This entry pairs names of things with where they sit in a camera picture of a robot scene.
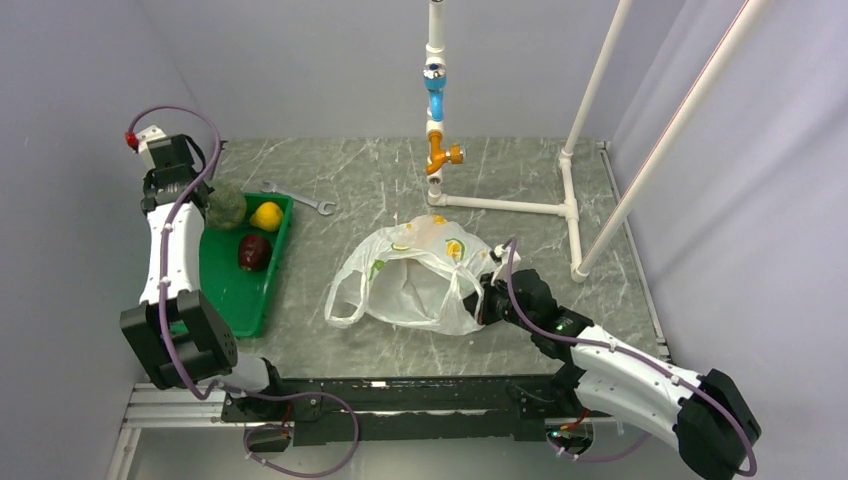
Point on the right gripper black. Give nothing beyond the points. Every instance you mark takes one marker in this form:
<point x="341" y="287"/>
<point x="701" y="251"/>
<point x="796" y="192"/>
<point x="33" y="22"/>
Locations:
<point x="486" y="316"/>

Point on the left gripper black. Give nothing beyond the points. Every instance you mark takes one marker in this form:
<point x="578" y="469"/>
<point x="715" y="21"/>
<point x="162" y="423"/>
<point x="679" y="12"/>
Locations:
<point x="150" y="179"/>

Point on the green fake melon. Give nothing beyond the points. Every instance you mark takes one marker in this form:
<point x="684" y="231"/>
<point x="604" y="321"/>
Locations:
<point x="227" y="207"/>

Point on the white plastic bag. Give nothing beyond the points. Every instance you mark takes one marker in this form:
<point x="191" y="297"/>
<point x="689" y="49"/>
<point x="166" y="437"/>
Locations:
<point x="424" y="274"/>

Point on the yellow fake lemon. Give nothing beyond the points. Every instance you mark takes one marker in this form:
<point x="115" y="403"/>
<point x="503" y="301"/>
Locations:
<point x="268" y="217"/>

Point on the dark red fake fruit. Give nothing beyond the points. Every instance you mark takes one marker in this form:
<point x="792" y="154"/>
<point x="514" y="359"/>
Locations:
<point x="254" y="253"/>

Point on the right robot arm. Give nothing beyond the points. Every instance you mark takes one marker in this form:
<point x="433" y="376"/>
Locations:
<point x="703" y="417"/>

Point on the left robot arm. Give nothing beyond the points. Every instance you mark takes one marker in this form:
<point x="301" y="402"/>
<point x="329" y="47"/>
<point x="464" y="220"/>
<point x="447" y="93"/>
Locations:
<point x="178" y="336"/>

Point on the silver wrench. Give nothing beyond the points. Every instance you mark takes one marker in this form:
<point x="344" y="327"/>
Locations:
<point x="322" y="207"/>

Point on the green plastic tray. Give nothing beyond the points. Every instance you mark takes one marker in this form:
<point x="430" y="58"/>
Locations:
<point x="205" y="259"/>

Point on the orange pipe valve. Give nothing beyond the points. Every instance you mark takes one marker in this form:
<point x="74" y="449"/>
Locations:
<point x="439" y="155"/>

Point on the blue pipe valve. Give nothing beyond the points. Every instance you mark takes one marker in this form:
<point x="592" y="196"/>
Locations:
<point x="435" y="79"/>

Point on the white diagonal pole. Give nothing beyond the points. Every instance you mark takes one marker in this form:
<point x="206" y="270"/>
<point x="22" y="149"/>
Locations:
<point x="735" y="33"/>

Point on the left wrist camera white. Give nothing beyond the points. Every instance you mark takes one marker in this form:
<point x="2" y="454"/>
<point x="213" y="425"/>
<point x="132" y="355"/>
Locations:
<point x="137" y="141"/>

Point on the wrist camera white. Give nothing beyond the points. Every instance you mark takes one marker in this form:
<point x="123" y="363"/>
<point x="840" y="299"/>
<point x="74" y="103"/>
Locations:
<point x="506" y="253"/>
<point x="137" y="141"/>

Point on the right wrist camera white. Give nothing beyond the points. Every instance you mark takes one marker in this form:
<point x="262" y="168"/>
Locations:
<point x="506" y="253"/>

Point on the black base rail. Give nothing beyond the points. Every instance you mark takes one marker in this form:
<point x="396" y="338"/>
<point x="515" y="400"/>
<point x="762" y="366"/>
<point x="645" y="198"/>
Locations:
<point x="320" y="411"/>

